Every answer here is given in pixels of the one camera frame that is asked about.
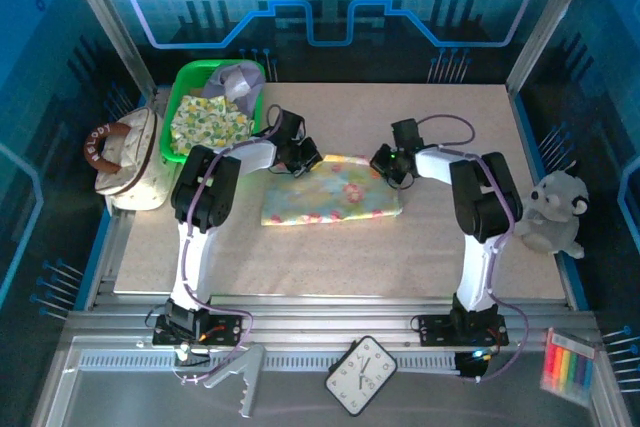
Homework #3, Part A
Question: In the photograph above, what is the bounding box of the green plastic basket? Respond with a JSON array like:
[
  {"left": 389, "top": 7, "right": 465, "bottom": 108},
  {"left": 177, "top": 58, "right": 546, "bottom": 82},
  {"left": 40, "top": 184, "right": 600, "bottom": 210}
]
[{"left": 158, "top": 59, "right": 269, "bottom": 166}]

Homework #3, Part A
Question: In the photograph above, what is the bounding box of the aluminium frame post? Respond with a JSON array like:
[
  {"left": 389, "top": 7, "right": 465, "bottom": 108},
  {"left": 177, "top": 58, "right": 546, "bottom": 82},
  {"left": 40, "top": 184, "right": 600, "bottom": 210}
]
[
  {"left": 504, "top": 0, "right": 604, "bottom": 98},
  {"left": 54, "top": 0, "right": 157, "bottom": 98}
]

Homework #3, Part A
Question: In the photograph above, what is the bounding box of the grey plush toy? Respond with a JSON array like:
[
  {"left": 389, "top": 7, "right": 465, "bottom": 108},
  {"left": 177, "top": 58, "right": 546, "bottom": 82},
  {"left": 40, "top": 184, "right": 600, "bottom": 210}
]
[{"left": 513, "top": 160, "right": 591, "bottom": 261}]

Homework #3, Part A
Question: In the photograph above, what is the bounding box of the black box with LED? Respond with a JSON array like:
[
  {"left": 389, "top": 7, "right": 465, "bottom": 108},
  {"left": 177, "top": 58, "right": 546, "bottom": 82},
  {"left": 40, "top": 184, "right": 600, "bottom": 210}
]
[{"left": 453, "top": 349, "right": 490, "bottom": 382}]

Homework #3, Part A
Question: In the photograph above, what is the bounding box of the pack of coloured markers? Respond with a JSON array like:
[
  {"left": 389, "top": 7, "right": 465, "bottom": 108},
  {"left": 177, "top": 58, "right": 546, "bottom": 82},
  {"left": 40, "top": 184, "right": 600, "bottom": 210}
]
[{"left": 539, "top": 327, "right": 599, "bottom": 408}]

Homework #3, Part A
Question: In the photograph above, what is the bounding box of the slotted grey cable duct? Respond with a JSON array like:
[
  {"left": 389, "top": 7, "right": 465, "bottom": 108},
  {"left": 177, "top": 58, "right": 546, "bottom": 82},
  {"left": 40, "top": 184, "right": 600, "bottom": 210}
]
[{"left": 78, "top": 352, "right": 461, "bottom": 374}]

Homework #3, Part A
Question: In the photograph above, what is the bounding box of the pastel floral skirt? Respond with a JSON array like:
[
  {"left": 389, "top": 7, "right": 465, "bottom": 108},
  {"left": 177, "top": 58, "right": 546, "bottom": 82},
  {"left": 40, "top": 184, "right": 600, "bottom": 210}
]
[{"left": 260, "top": 154, "right": 404, "bottom": 227}]

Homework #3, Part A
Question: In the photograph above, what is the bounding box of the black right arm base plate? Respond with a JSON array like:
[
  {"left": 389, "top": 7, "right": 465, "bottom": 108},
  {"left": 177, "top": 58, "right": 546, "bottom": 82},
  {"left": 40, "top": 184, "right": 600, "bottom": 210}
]
[{"left": 412, "top": 314, "right": 510, "bottom": 348}]

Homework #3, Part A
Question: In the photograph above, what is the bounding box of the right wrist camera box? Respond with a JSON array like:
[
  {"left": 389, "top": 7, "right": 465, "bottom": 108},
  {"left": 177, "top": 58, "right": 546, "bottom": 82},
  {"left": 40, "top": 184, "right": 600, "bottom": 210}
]
[{"left": 391, "top": 118, "right": 425, "bottom": 149}]

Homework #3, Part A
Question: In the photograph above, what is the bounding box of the lemon print skirt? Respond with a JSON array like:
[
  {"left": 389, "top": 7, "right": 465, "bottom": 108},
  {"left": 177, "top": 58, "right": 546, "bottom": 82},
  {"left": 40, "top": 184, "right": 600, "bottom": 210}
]
[{"left": 169, "top": 95, "right": 251, "bottom": 158}]

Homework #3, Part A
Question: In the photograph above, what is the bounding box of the grey toothed bracket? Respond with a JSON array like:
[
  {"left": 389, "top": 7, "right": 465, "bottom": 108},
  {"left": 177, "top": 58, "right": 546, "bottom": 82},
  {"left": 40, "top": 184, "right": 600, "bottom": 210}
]
[{"left": 202, "top": 344, "right": 266, "bottom": 419}]

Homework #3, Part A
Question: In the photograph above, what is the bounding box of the white analogue clock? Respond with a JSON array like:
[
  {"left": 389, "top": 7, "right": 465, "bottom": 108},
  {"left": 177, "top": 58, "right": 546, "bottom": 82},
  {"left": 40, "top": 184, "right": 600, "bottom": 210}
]
[{"left": 324, "top": 335, "right": 400, "bottom": 418}]

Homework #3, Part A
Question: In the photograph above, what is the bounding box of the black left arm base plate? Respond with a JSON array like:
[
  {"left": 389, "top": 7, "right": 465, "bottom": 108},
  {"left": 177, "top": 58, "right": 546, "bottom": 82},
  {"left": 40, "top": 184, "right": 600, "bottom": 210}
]
[{"left": 151, "top": 314, "right": 250, "bottom": 348}]

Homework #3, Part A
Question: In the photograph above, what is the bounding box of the lavender skirt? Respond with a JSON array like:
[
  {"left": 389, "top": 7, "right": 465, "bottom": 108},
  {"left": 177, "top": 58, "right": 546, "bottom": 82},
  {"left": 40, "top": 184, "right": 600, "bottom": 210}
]
[{"left": 202, "top": 62, "right": 266, "bottom": 113}]

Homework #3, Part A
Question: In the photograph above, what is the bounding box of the quilted bag with brown handle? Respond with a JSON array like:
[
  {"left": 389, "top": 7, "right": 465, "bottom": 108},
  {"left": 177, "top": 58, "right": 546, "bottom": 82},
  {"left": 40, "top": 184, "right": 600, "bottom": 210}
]
[{"left": 82, "top": 106, "right": 174, "bottom": 213}]

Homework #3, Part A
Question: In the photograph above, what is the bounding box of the aluminium frame rail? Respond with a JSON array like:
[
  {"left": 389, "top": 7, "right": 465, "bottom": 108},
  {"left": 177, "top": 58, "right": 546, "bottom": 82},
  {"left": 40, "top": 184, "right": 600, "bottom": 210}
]
[{"left": 64, "top": 295, "right": 601, "bottom": 346}]

